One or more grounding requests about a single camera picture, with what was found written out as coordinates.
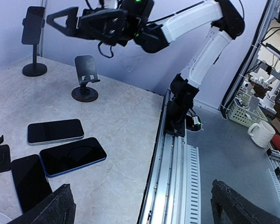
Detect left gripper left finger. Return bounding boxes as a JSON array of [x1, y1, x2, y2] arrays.
[[10, 184, 76, 224]]

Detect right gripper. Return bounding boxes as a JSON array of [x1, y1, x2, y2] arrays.
[[46, 7, 128, 46]]

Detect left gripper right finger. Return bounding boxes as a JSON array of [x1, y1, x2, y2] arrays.
[[211, 179, 280, 224]]

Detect black pole phone stand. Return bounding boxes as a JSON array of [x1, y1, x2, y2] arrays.
[[21, 18, 48, 77]]

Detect silver-edged black smartphone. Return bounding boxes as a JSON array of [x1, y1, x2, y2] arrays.
[[27, 119, 84, 145]]

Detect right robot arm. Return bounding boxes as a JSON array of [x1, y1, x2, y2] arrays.
[[47, 0, 245, 93]]

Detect blue-edged black smartphone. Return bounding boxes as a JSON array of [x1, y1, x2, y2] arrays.
[[39, 137, 107, 178]]

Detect white textured mug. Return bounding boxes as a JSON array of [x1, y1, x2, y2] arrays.
[[247, 120, 276, 148]]

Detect white perforated storage basket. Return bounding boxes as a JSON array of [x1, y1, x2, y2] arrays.
[[227, 98, 268, 128]]

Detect background white robot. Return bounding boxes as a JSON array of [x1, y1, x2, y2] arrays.
[[242, 42, 280, 110]]

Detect round-base plate phone stand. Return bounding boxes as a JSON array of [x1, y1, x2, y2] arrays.
[[71, 55, 100, 102]]

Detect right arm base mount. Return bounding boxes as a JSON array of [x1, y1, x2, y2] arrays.
[[165, 73, 202, 137]]

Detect right aluminium frame post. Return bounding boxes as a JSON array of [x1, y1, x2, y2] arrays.
[[220, 0, 279, 119]]

